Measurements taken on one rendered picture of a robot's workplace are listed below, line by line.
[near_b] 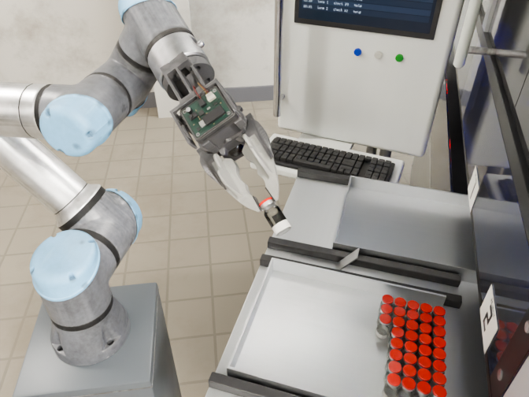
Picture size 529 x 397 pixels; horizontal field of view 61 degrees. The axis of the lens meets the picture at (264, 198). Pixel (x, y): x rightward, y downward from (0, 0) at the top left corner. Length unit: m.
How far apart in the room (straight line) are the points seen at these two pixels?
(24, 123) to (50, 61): 2.99
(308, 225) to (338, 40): 0.60
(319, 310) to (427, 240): 0.32
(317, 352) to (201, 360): 1.09
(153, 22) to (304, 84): 0.89
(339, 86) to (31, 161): 0.92
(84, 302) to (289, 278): 0.39
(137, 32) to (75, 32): 2.87
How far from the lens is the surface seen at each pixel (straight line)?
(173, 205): 2.57
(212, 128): 0.54
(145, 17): 0.67
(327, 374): 0.81
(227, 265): 2.19
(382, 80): 1.42
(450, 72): 2.05
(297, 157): 1.39
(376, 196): 1.17
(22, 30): 3.63
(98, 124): 0.61
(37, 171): 0.93
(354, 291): 0.93
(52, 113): 0.61
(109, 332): 0.96
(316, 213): 1.09
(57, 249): 0.88
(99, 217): 0.92
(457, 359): 0.89
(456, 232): 1.12
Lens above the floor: 1.57
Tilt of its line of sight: 38 degrees down
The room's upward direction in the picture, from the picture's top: straight up
